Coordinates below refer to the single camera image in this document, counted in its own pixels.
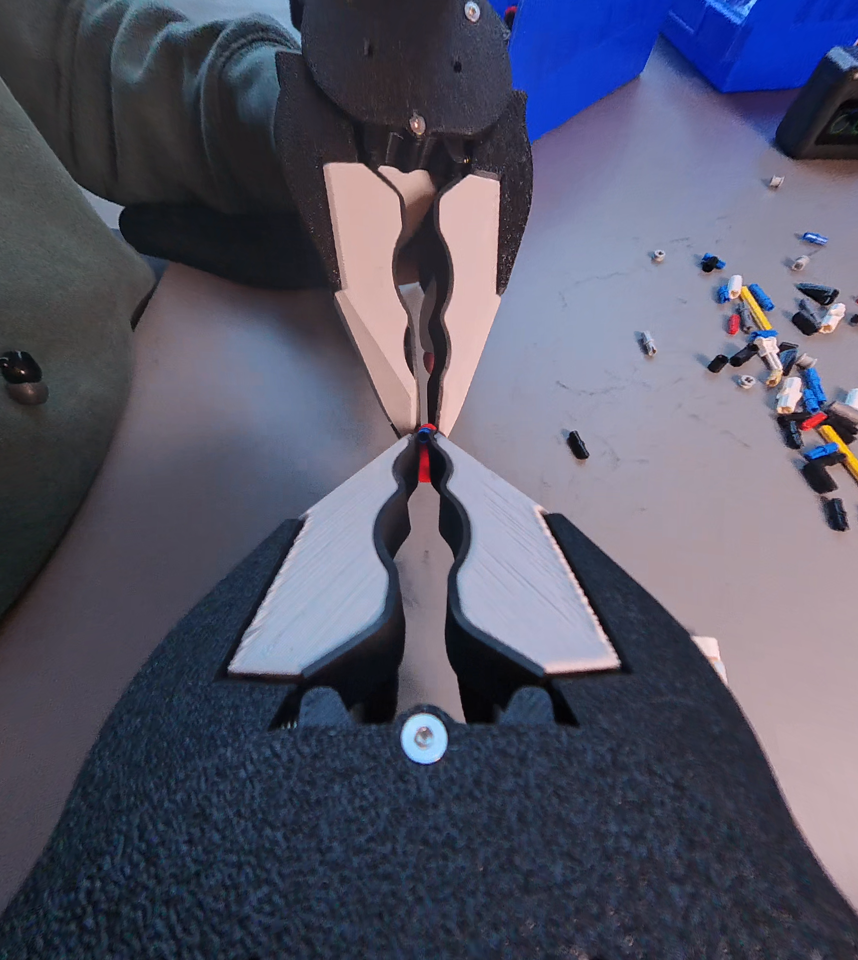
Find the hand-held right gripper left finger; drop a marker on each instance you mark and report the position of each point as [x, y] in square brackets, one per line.
[316, 600]

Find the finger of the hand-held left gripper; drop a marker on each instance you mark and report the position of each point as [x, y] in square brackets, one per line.
[474, 262]
[361, 247]

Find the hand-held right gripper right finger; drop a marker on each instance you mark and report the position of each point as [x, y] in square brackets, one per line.
[534, 592]

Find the red toy connector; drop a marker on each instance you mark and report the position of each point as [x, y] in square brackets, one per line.
[424, 466]

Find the white toy panel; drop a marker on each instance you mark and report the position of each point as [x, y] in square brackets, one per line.
[708, 652]

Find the light grey toy pin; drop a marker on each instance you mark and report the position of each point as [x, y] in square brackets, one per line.
[648, 343]

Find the pile of small toy pieces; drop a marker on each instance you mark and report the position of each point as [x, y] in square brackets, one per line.
[811, 375]

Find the person's left forearm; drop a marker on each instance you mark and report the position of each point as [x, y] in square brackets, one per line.
[136, 97]

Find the black toy pin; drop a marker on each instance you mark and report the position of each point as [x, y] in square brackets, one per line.
[577, 444]

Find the person's green top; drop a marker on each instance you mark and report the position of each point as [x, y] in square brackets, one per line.
[16, 262]

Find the black cube device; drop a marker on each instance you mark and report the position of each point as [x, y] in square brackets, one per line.
[834, 105]

